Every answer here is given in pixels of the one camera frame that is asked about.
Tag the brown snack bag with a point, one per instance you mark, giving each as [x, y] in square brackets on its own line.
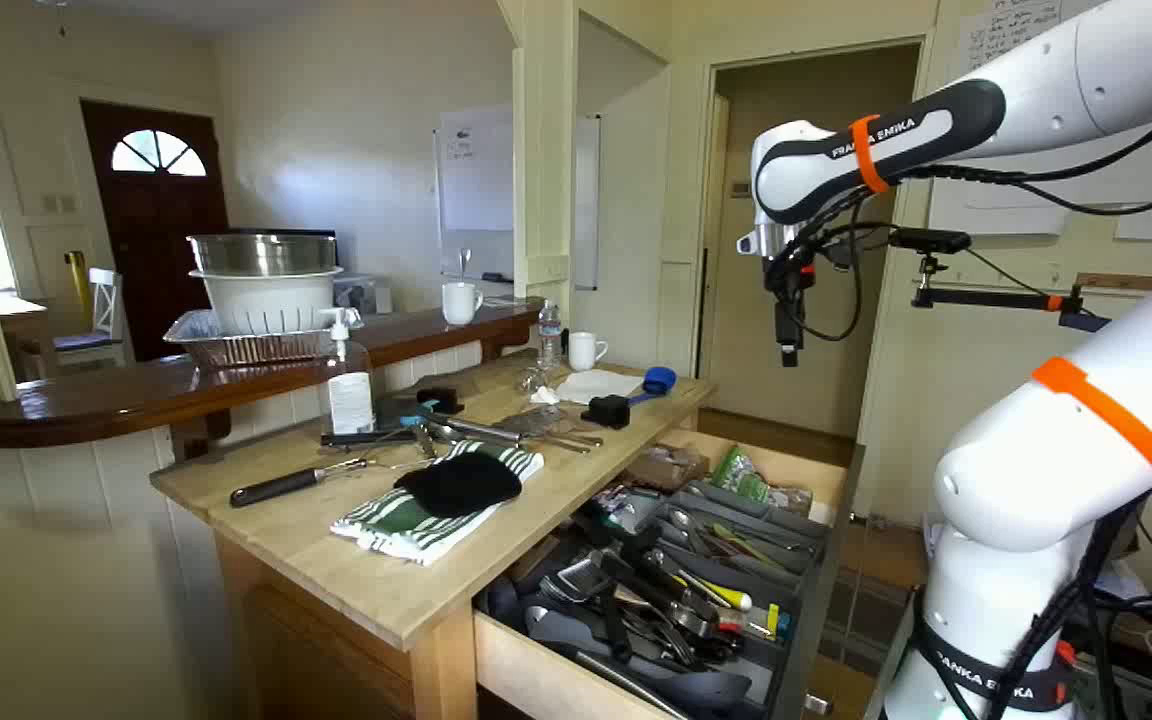
[665, 466]

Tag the brown bar counter top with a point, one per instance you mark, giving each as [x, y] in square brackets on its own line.
[108, 395]

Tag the plastic bag with green label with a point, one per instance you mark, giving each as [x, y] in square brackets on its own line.
[753, 476]

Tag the black tools on table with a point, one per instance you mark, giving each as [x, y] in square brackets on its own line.
[420, 405]

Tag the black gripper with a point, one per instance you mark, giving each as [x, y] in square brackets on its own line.
[789, 292]

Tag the silver metal utensil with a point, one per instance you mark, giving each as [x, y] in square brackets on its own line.
[530, 425]
[572, 435]

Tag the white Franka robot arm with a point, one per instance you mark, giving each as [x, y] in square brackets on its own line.
[1083, 80]

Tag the cardboard box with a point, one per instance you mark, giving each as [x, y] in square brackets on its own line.
[871, 601]

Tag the wooden kitchen island table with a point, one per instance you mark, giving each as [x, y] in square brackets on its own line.
[338, 560]

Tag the wooden chair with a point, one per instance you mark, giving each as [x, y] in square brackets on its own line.
[93, 322]

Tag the green striped dish towel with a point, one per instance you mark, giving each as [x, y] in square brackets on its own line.
[402, 530]

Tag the white wall board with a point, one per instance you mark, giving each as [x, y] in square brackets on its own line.
[473, 169]

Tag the clear soap dispenser bottle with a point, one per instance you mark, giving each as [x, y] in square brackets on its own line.
[348, 395]

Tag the white colander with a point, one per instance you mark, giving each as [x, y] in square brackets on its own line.
[270, 304]

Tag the black utensil organizer tray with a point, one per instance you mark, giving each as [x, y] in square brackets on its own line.
[629, 624]

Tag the blue scoop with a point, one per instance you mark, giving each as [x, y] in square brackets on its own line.
[658, 383]

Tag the white mug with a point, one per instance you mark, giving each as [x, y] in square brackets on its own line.
[459, 300]
[586, 351]

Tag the wooden drawer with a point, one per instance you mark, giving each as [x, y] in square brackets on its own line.
[548, 672]

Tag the black camera on mount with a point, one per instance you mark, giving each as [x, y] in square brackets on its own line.
[933, 241]

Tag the clear water bottle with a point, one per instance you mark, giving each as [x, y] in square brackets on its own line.
[544, 343]

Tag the black cloth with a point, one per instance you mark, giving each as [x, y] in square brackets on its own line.
[459, 481]

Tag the grey cutlery tray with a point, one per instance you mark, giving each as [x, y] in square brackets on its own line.
[763, 534]

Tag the steel mixing bowl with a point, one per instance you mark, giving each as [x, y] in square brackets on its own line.
[261, 249]

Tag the dark wooden door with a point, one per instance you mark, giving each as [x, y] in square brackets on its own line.
[159, 241]

